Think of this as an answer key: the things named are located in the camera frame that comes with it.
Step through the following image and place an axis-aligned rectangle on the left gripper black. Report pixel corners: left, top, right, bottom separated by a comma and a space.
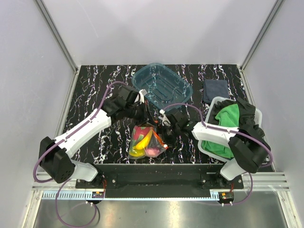
125, 100, 157, 127

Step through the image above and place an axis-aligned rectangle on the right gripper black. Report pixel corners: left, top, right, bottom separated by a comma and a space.
148, 123, 181, 150

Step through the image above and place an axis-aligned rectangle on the clear zip top bag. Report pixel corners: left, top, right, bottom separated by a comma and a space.
128, 125, 168, 160

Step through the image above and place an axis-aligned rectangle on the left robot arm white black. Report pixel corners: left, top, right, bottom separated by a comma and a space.
36, 85, 155, 188

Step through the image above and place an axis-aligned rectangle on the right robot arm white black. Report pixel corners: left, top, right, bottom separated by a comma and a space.
158, 108, 273, 188

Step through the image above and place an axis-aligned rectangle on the red fake fruit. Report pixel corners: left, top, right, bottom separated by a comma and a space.
132, 126, 152, 143

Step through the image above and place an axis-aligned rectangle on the purple fake fruit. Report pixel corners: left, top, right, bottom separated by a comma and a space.
145, 147, 161, 157

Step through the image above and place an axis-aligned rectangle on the yellow fake banana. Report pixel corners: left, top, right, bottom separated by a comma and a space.
133, 131, 153, 150

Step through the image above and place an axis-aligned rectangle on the orange fake fruit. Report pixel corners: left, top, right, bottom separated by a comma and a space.
129, 149, 145, 158

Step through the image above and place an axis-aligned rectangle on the teal plastic container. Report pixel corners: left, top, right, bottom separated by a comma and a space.
132, 63, 193, 109

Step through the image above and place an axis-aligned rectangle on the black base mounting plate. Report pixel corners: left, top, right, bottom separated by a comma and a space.
76, 164, 244, 200

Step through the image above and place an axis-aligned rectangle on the green cloth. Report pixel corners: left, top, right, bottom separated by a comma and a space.
201, 104, 240, 159

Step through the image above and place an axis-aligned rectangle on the navy folded cloth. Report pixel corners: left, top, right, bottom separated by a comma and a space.
203, 79, 229, 104

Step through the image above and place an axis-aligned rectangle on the black cloth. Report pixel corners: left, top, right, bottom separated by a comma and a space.
208, 98, 265, 137

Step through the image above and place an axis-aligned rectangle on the white plastic basket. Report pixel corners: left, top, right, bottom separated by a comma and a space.
200, 96, 265, 162

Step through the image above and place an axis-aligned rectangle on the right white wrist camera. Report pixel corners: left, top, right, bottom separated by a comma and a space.
159, 109, 171, 126

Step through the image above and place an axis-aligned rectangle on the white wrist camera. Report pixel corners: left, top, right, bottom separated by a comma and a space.
159, 109, 171, 126
134, 89, 147, 104

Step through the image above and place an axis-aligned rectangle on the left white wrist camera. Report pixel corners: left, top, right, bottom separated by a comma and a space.
134, 89, 147, 104

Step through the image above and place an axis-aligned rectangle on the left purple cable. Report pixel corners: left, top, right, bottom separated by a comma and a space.
33, 81, 133, 183

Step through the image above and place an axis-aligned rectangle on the purple floor cable loop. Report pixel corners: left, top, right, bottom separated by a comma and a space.
54, 179, 98, 228

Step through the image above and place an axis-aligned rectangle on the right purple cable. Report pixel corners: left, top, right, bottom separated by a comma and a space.
163, 103, 273, 168

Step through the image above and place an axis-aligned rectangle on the left aluminium frame post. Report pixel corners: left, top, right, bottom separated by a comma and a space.
35, 0, 80, 72

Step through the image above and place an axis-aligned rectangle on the aluminium frame post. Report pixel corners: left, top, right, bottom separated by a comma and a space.
239, 0, 285, 71
35, 0, 80, 72

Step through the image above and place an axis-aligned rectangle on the right aluminium frame post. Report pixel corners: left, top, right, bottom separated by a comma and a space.
239, 0, 285, 71

